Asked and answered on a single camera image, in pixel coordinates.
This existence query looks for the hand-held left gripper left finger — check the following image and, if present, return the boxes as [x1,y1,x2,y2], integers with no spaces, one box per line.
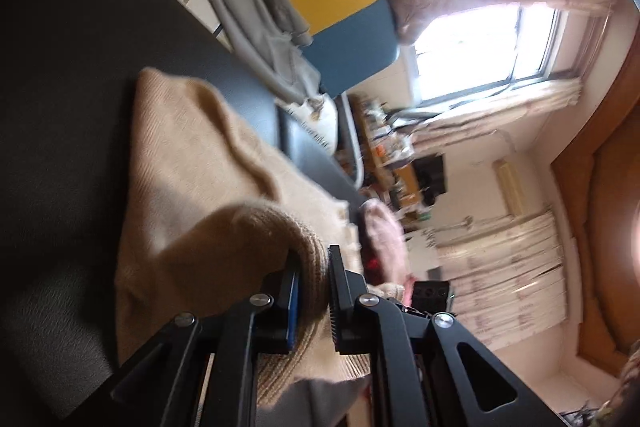
[107,257,303,427]

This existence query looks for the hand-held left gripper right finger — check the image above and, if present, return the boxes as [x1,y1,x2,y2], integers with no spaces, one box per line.
[327,244,566,427]

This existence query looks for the beige knit sweater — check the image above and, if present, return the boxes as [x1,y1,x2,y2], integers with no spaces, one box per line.
[114,67,406,408]

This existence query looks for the pink garment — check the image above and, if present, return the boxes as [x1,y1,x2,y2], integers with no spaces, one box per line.
[360,199,408,288]

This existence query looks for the black monitor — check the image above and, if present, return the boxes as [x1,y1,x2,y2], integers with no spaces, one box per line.
[414,154,446,195]

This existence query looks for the wooden desk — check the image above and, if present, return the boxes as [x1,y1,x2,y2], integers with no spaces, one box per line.
[350,94,416,170]

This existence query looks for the cluster of bottles and jars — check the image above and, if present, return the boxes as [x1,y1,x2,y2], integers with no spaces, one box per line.
[357,99,416,160]

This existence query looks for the white bear print cushion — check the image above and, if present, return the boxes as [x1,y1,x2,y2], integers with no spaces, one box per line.
[285,92,341,155]

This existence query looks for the pink patterned curtain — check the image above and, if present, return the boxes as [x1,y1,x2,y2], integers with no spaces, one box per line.
[400,77,586,152]

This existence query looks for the window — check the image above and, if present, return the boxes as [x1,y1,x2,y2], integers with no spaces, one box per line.
[412,4,591,108]

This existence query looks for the grey hoodie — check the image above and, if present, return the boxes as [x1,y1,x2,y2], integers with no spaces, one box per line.
[142,0,331,105]

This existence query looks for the wall air conditioner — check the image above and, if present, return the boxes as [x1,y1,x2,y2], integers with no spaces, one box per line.
[492,159,531,220]

